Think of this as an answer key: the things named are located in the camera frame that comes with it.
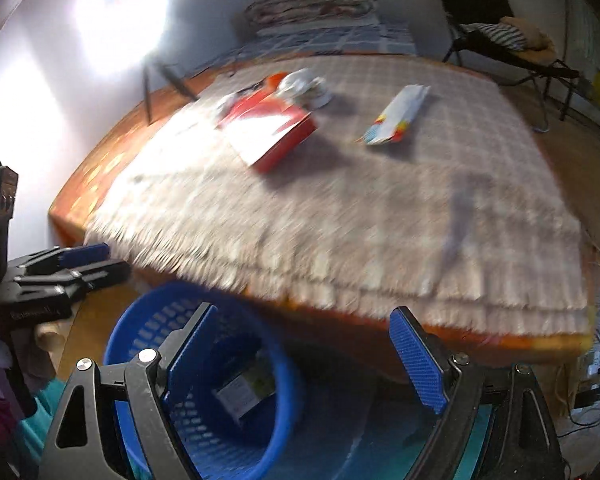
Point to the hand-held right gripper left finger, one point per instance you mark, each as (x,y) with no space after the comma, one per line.
(190,350)

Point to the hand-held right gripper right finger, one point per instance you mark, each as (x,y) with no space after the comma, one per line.
(420,360)

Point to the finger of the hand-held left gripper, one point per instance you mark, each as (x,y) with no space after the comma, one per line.
(95,272)
(82,255)

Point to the blue plastic basket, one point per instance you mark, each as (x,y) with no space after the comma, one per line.
(130,320)

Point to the red and white cardboard box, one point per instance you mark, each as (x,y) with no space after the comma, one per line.
(280,130)

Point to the white colourful snack wrapper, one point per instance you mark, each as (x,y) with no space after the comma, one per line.
(397,115)

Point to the orange plastic lid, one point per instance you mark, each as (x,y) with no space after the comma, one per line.
(274,80)

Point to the white plastic wrapper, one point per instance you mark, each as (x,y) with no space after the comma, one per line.
(305,87)

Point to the white and green packet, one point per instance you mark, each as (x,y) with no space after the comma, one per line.
(245,390)

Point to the orange floral bed sheet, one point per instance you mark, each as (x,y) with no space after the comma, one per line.
(105,155)

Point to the person's teal and pink clothing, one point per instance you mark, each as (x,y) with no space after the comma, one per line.
(0,425)

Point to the bright light panel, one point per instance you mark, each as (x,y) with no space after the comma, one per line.
(120,15)

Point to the blue checked bed sheet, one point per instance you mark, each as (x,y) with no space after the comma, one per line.
(330,47)

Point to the striped cloth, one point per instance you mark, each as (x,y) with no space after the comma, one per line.
(502,36)

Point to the beige cloth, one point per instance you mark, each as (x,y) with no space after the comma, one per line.
(532,35)

